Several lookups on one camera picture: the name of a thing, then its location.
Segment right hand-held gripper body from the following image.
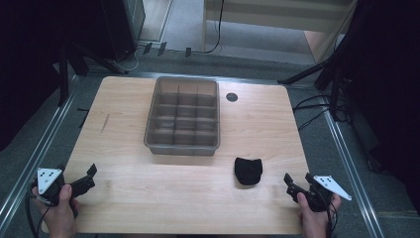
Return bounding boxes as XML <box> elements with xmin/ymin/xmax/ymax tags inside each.
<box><xmin>305</xmin><ymin>174</ymin><xmax>353</xmax><ymax>213</ymax></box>

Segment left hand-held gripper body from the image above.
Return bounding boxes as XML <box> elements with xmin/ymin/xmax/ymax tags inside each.
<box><xmin>31</xmin><ymin>164</ymin><xmax>73</xmax><ymax>208</ymax></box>

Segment black cloth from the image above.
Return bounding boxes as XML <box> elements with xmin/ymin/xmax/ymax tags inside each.
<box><xmin>234</xmin><ymin>157</ymin><xmax>263</xmax><ymax>186</ymax></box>

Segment grey divided organizer box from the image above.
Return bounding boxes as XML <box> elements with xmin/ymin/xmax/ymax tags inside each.
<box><xmin>143</xmin><ymin>75</ymin><xmax>222</xmax><ymax>158</ymax></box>

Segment person's right hand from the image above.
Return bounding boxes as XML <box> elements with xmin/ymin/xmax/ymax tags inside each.
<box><xmin>295</xmin><ymin>191</ymin><xmax>342</xmax><ymax>238</ymax></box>

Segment person's left hand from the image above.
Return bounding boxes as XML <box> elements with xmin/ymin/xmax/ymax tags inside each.
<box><xmin>32</xmin><ymin>183</ymin><xmax>80</xmax><ymax>238</ymax></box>

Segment black tripod stand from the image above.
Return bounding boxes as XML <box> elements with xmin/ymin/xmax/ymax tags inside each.
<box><xmin>55</xmin><ymin>39</ymin><xmax>131</xmax><ymax>107</ymax></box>

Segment black metal stand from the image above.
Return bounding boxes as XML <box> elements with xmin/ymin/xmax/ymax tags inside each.
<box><xmin>276</xmin><ymin>49</ymin><xmax>351</xmax><ymax>123</ymax></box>

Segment dark cabinet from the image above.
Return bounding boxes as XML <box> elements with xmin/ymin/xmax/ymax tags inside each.
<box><xmin>75</xmin><ymin>0</ymin><xmax>147</xmax><ymax>62</ymax></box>

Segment silver floor rail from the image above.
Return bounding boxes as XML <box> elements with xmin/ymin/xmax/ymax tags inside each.
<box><xmin>0</xmin><ymin>73</ymin><xmax>82</xmax><ymax>229</ymax></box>
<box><xmin>321</xmin><ymin>97</ymin><xmax>386</xmax><ymax>238</ymax></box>

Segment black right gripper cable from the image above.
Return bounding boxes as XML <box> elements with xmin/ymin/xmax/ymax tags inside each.
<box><xmin>324</xmin><ymin>197</ymin><xmax>341</xmax><ymax>238</ymax></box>

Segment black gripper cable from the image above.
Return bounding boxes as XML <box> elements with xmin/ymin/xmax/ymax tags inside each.
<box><xmin>25</xmin><ymin>192</ymin><xmax>52</xmax><ymax>238</ymax></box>
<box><xmin>324</xmin><ymin>197</ymin><xmax>341</xmax><ymax>238</ymax></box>

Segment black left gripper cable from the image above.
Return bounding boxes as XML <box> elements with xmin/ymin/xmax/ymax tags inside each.
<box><xmin>25</xmin><ymin>192</ymin><xmax>52</xmax><ymax>238</ymax></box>

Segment black floor cables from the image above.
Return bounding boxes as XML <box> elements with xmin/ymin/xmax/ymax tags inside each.
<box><xmin>291</xmin><ymin>94</ymin><xmax>352</xmax><ymax>132</ymax></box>

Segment white floor cable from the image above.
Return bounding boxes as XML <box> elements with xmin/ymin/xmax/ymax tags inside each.
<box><xmin>112</xmin><ymin>45</ymin><xmax>148</xmax><ymax>72</ymax></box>

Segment white furniture frame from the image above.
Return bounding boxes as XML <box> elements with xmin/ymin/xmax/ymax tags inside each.
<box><xmin>200</xmin><ymin>0</ymin><xmax>360</xmax><ymax>63</ymax></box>

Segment black hanging cable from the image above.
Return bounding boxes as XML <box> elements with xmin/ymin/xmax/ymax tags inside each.
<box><xmin>192</xmin><ymin>0</ymin><xmax>226</xmax><ymax>56</ymax></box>

